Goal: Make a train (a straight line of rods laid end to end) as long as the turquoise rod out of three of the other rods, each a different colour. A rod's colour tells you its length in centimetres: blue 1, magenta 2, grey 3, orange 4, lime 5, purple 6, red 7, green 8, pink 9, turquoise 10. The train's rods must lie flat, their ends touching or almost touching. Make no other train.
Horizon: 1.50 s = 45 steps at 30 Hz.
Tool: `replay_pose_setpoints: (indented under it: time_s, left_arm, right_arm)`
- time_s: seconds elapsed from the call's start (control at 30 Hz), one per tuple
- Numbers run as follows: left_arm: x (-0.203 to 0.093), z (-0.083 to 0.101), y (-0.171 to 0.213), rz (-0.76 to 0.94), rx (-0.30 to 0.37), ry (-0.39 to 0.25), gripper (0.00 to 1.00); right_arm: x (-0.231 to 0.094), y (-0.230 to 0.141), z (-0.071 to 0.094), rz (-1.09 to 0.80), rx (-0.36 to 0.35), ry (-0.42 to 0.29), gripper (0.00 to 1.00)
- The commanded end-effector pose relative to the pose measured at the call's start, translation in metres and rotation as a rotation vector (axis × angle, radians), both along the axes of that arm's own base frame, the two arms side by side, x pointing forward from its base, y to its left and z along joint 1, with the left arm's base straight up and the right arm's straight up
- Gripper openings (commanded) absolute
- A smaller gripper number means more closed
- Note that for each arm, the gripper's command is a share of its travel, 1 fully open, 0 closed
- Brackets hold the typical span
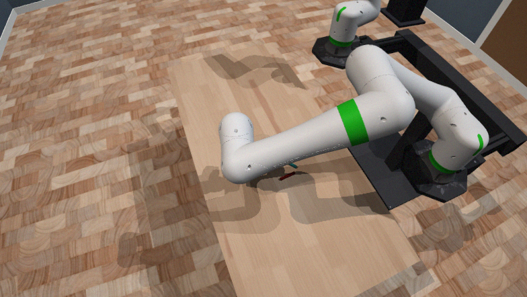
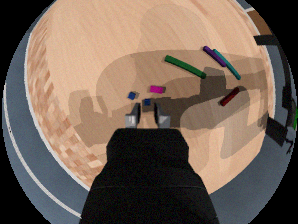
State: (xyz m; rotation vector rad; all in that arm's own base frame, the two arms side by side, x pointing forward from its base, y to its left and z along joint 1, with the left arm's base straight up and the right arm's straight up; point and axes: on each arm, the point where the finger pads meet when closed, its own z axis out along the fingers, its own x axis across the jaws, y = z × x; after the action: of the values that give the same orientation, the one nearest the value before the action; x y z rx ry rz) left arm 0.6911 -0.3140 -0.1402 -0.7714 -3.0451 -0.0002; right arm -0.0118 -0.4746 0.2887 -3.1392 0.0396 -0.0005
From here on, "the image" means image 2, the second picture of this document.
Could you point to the dark green rod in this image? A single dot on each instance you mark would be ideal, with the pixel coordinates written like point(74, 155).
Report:
point(188, 67)

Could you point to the turquoise rod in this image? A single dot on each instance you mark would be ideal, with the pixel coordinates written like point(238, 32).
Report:
point(228, 65)

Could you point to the red rod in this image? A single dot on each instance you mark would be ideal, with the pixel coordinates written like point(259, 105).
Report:
point(226, 99)

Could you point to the purple rod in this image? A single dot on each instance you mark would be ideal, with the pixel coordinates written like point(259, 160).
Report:
point(214, 55)

